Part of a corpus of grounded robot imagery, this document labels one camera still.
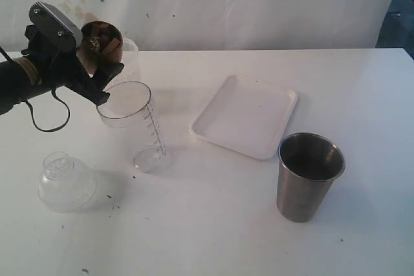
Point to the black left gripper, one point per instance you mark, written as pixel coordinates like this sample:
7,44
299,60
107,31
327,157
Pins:
53,68

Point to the brown wooden cup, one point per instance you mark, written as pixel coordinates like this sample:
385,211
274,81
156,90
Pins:
90,60

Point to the wooden blocks and coins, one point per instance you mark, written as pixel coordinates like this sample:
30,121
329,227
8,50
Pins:
101,37

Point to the clear plastic shaker cup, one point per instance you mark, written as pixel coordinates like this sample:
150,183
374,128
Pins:
131,116

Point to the clear dome shaker lid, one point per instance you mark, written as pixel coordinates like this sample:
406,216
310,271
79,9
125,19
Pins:
65,184

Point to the stainless steel cup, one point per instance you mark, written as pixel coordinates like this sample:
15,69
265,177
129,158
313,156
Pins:
308,166

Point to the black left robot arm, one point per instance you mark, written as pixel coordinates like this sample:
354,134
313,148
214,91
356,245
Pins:
14,76

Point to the translucent plastic container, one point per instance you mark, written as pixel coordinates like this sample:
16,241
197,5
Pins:
131,71

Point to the white rectangular tray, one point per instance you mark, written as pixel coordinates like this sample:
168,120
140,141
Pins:
246,116

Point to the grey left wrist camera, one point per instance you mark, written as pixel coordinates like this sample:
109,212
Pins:
55,26

